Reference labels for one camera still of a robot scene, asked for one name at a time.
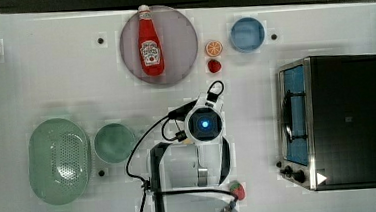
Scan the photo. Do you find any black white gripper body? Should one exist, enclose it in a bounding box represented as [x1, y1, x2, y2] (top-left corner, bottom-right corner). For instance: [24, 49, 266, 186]
[195, 92, 223, 113]

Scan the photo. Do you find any grey round plate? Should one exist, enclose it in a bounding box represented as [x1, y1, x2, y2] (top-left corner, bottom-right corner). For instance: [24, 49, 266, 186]
[119, 5, 198, 85]

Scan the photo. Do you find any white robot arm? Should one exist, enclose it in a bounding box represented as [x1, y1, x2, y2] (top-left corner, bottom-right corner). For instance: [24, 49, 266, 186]
[147, 91, 231, 212]

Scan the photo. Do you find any green oval colander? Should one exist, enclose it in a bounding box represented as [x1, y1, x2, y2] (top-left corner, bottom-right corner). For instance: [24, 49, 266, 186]
[28, 118, 92, 205]

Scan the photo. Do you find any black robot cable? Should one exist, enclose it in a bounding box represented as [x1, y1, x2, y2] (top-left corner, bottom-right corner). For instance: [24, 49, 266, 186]
[120, 79, 237, 212]

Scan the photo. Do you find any green mug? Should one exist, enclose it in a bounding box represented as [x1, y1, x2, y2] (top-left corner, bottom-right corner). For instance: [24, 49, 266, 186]
[94, 123, 136, 164]

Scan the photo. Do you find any blue bowl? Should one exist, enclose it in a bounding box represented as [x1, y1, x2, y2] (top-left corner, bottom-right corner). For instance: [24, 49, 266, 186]
[230, 17, 266, 53]

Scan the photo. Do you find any orange half slice toy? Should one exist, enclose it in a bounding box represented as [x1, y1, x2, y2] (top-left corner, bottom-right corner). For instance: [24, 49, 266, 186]
[205, 40, 223, 57]

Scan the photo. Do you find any small red strawberry toy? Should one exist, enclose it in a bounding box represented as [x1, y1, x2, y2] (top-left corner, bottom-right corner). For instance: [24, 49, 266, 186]
[207, 59, 221, 73]

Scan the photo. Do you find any red ketchup bottle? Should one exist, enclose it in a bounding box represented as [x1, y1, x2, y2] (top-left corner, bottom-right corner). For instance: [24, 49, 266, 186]
[138, 5, 164, 76]

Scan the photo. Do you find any silver black toaster oven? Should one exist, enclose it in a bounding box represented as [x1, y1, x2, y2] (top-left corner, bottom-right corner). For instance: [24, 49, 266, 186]
[276, 54, 376, 191]

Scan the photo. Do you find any large red strawberry toy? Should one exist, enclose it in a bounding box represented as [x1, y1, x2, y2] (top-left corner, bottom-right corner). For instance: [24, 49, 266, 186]
[229, 181, 246, 201]

